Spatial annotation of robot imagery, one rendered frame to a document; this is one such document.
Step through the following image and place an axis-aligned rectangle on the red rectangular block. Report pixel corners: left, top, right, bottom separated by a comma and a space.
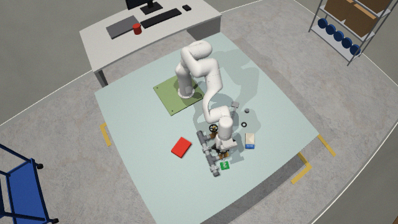
171, 137, 192, 158

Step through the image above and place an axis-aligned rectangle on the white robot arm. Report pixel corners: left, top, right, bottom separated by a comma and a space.
175, 40, 237, 152

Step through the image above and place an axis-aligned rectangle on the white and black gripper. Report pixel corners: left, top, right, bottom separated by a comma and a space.
211, 134, 235, 154

